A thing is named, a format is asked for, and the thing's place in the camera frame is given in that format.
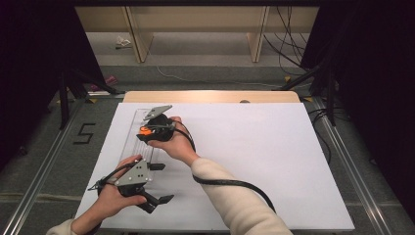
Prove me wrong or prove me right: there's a beige wooden shelf unit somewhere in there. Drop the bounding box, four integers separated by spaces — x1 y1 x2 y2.
74 5 320 64

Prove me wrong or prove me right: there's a white floor cable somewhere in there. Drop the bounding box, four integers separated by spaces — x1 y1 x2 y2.
156 66 282 89

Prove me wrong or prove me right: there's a pink object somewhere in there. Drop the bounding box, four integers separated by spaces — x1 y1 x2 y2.
90 74 118 92

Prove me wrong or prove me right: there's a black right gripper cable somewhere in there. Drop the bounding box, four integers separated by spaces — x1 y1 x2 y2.
170 119 278 213

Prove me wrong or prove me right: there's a bundle of black cables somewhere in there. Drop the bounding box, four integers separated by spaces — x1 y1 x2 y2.
262 6 309 76

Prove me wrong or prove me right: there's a clear plastic tray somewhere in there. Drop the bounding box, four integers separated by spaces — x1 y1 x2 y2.
120 108 164 165

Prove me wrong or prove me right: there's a black curtain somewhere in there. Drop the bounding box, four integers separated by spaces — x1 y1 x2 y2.
299 0 415 224
0 0 106 170

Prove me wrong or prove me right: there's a white crumpled paper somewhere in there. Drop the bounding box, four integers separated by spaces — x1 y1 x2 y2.
115 35 133 50

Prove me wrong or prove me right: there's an aluminium rail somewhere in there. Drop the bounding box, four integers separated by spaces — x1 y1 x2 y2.
312 96 392 235
1 97 88 235

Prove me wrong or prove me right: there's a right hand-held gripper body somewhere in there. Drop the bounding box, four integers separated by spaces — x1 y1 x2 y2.
142 104 176 142

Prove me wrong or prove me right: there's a black floor cable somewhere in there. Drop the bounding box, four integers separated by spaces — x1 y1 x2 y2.
306 107 333 165

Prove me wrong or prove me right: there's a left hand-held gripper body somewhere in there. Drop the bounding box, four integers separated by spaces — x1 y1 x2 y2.
115 159 153 198

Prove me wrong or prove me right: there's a black metal stand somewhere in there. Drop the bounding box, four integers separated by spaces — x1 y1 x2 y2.
276 63 338 127
58 69 125 130

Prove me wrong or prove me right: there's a person's left hand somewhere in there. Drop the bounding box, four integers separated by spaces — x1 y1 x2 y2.
93 154 149 219

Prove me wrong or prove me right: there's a white board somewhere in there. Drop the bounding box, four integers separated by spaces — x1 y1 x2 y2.
75 102 356 232

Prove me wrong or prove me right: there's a person's right hand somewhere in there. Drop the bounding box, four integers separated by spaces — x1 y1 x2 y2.
147 116 201 167

